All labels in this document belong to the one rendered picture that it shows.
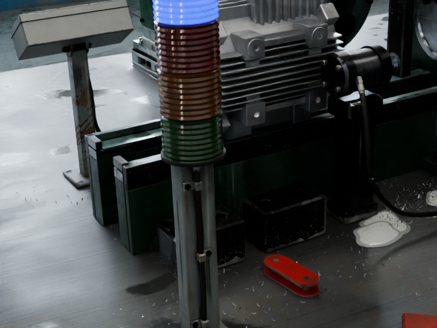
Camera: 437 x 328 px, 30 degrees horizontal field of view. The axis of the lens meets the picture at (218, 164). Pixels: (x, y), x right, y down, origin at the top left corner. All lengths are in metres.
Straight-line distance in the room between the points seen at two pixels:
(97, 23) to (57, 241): 0.34
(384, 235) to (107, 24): 0.51
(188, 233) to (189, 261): 0.03
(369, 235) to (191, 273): 0.36
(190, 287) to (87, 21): 0.53
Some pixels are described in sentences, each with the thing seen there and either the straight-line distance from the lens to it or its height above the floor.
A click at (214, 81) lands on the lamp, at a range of 0.74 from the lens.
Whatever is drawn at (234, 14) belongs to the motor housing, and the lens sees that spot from 1.08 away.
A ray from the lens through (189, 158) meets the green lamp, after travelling 0.76.
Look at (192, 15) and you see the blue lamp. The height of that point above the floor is 1.17.
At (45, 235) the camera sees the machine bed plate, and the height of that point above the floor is 0.80.
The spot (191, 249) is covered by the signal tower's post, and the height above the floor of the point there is 0.93.
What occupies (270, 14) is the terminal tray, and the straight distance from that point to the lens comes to 1.09.
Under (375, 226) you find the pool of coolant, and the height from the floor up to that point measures 0.80.
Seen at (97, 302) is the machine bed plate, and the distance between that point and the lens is 0.99.
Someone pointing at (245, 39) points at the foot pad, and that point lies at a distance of 1.03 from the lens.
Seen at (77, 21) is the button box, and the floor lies 1.06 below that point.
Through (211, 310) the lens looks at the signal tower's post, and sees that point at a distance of 0.86.
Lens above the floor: 1.33
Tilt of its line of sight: 23 degrees down
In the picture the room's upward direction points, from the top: 2 degrees counter-clockwise
